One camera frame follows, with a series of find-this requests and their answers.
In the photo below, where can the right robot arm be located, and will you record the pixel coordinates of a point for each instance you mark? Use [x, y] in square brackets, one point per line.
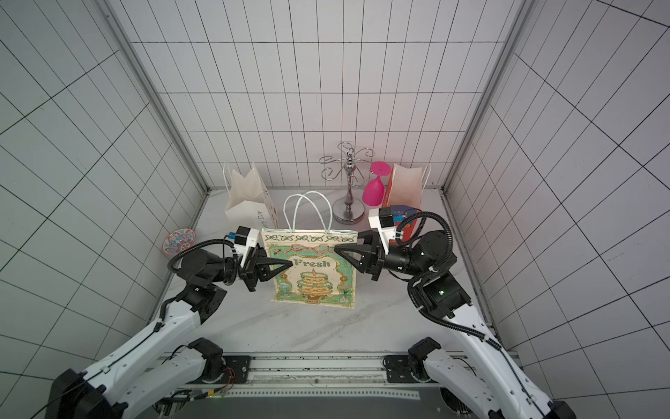
[421, 247]

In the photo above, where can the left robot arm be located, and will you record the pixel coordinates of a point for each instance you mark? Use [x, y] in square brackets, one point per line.
[158, 361]

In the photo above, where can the patterned ceramic bowl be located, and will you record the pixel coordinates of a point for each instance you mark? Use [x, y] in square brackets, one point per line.
[178, 241]

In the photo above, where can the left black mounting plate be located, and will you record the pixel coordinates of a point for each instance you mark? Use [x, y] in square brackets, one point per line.
[229, 370]

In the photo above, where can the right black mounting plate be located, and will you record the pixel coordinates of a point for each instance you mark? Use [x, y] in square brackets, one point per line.
[404, 369]

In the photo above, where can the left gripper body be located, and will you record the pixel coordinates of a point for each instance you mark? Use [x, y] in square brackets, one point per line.
[250, 271]

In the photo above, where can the green Fresh paper bag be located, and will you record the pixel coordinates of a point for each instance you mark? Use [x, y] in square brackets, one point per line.
[317, 275]

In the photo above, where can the pink plastic wine glass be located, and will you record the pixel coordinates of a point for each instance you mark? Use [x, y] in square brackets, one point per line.
[375, 189]

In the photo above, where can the red printed paper bag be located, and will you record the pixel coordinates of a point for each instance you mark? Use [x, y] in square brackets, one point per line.
[404, 190]

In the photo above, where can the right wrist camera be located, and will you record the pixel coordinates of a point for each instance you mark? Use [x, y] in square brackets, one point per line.
[386, 221]

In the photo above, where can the white Happy Every Day bag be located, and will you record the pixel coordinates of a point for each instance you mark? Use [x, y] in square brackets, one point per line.
[249, 202]

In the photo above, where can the black mounting plate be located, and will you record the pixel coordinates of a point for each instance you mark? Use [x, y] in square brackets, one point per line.
[229, 370]
[404, 369]

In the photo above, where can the chrome cup holder stand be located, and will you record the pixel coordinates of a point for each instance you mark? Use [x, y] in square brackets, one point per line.
[348, 209]

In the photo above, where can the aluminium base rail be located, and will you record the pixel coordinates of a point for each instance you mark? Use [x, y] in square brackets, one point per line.
[314, 375]

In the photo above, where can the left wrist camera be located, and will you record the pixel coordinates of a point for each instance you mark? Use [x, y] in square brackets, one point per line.
[244, 240]

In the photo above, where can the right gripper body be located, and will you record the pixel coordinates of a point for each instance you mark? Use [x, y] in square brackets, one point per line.
[373, 257]

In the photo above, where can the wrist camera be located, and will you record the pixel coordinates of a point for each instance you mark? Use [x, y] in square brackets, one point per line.
[386, 221]
[244, 240]

